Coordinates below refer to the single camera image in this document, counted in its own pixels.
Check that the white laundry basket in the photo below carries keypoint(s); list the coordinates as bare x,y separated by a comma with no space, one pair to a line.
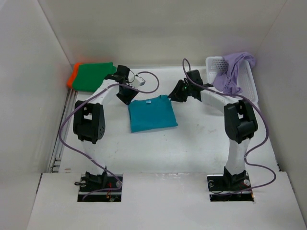
216,65

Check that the teal t shirt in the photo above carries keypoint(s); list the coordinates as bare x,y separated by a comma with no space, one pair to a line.
149,114

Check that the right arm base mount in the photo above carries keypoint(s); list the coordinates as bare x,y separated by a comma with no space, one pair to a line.
219,191

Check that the lilac t shirt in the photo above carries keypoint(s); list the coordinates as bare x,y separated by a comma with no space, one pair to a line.
226,81

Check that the green t shirt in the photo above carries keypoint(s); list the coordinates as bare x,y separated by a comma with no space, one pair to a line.
91,75

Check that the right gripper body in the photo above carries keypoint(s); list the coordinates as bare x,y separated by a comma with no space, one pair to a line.
180,89

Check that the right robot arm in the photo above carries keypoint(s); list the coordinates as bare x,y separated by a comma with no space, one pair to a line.
240,124

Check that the orange t shirt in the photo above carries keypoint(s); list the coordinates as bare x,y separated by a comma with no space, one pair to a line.
73,75

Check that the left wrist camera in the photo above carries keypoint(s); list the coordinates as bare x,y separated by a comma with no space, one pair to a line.
138,81

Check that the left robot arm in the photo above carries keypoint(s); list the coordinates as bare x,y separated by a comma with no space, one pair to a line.
89,121

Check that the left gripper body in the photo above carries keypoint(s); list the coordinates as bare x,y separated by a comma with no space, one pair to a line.
126,92

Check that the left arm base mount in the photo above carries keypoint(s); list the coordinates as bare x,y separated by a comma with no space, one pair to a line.
106,192

